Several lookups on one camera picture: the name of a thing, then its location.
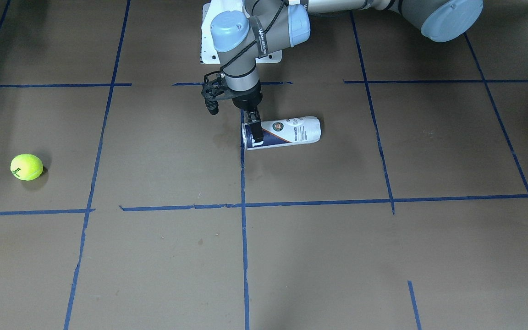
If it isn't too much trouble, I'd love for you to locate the white blue tennis ball can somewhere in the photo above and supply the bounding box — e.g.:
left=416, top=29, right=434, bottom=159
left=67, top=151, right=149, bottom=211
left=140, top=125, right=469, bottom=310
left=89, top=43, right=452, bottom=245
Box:
left=242, top=115, right=321, bottom=150

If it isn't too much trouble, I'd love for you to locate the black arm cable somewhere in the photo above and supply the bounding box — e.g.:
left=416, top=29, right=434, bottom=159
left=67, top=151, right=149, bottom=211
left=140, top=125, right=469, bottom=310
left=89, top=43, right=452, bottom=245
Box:
left=218, top=0, right=292, bottom=78

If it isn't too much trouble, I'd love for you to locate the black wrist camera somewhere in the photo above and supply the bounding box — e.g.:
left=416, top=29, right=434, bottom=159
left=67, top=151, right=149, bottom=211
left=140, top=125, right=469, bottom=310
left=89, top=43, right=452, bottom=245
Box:
left=201, top=71, right=228, bottom=115

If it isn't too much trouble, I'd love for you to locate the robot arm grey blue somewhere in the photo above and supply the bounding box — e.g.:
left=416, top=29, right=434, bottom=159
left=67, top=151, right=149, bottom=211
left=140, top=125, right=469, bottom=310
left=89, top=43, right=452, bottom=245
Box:
left=202, top=0, right=484, bottom=149

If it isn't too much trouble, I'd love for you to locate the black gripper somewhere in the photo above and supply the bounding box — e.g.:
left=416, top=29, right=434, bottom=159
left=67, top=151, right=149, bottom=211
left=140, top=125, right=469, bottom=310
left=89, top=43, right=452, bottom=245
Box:
left=232, top=88, right=264, bottom=143

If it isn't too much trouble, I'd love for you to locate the yellow tennis ball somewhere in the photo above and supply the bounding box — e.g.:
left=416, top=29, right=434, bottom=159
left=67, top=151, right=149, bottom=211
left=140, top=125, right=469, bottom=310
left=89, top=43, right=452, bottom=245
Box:
left=9, top=153, right=44, bottom=181

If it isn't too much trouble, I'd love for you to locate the white pedestal column base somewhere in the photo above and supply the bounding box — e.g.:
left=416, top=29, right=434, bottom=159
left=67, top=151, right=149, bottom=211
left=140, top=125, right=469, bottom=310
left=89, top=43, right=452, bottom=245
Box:
left=200, top=0, right=259, bottom=66

